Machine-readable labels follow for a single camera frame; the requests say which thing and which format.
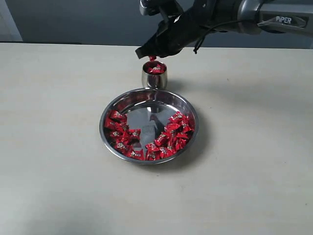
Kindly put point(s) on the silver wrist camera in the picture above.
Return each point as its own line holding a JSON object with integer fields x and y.
{"x": 154, "y": 7}

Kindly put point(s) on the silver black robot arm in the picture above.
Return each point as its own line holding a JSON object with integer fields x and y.
{"x": 254, "y": 16}

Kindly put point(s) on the small steel cup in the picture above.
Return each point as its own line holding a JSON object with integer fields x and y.
{"x": 154, "y": 81}

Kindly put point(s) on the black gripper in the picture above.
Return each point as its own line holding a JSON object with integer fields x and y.
{"x": 177, "y": 32}

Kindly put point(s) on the round steel plate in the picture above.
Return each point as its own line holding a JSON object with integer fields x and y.
{"x": 148, "y": 111}

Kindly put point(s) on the red candy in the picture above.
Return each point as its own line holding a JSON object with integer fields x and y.
{"x": 179, "y": 118}
{"x": 110, "y": 124}
{"x": 121, "y": 147}
{"x": 152, "y": 148}
{"x": 117, "y": 116}
{"x": 186, "y": 127}
{"x": 152, "y": 58}
{"x": 134, "y": 154}

